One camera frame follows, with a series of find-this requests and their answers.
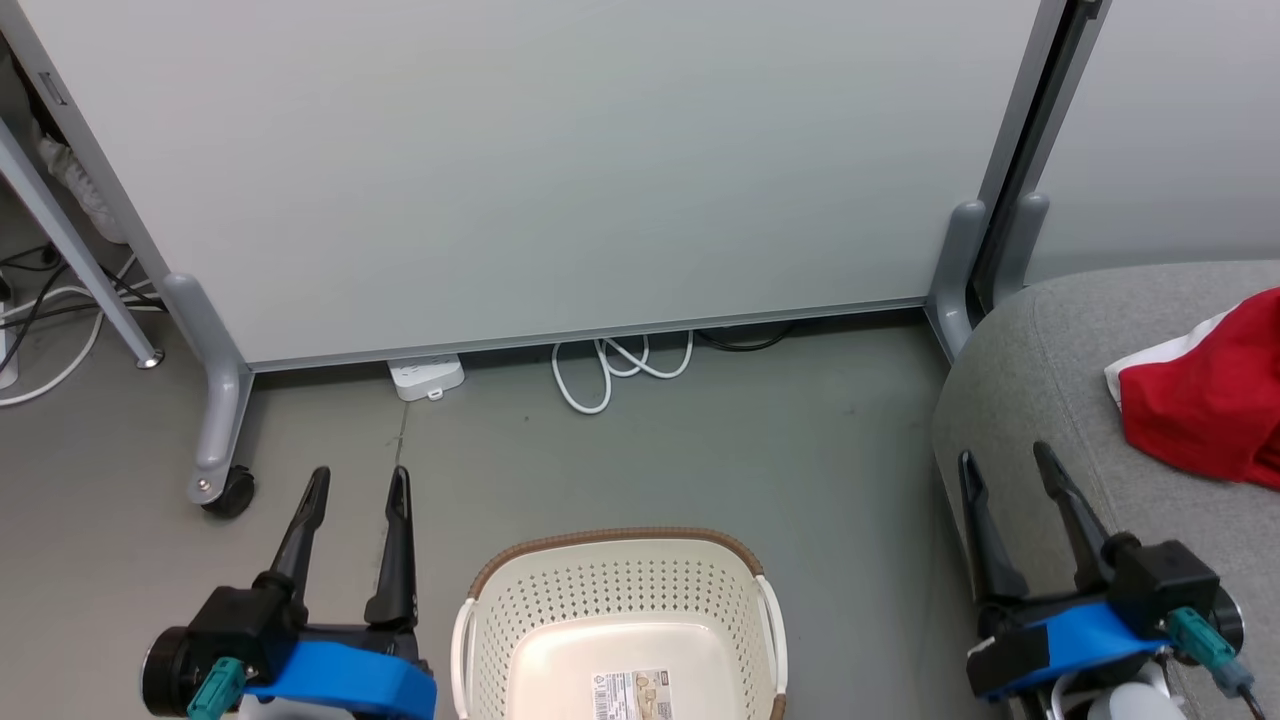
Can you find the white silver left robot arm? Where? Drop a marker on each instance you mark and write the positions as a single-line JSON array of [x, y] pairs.
[[290, 712]]

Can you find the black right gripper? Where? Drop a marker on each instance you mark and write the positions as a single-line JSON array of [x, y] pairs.
[[1160, 580]]

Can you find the large white partition panel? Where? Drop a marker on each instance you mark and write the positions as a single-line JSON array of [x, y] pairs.
[[550, 160]]

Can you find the grey metal table leg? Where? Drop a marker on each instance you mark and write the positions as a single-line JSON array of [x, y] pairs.
[[80, 250]]

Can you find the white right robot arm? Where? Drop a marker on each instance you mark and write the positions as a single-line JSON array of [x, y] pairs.
[[1130, 705]]

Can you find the paper label sticker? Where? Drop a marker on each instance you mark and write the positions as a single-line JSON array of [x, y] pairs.
[[632, 695]]

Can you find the grey partition foot with caster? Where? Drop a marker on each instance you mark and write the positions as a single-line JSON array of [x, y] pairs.
[[212, 380]]

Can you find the grey fabric sofa seat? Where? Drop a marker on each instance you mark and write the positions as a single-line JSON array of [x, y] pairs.
[[1040, 380]]

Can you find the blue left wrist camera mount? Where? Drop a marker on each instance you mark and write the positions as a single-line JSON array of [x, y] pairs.
[[345, 680]]

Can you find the red and white garment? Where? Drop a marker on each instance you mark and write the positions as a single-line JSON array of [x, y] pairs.
[[1210, 400]]

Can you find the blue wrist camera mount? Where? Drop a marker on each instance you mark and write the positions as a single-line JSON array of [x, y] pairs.
[[345, 680], [1095, 635]]

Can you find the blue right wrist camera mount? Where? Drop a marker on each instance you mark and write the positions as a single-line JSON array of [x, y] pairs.
[[1095, 635]]

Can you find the small white power strip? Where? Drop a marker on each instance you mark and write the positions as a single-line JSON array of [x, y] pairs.
[[428, 375]]

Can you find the white crumpled bag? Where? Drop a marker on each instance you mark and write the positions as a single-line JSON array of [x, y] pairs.
[[85, 195]]

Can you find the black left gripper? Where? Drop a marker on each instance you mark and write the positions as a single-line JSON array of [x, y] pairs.
[[245, 615]]

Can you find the narrow white partition panel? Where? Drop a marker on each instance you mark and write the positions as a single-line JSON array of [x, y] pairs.
[[1170, 130]]

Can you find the short grey partition foot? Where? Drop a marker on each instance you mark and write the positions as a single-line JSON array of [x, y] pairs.
[[958, 270], [1020, 245]]

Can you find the cream perforated laundry basket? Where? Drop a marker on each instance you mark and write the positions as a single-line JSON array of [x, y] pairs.
[[620, 600]]

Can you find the black caster wheel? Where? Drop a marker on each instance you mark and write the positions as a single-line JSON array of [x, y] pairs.
[[235, 492]]

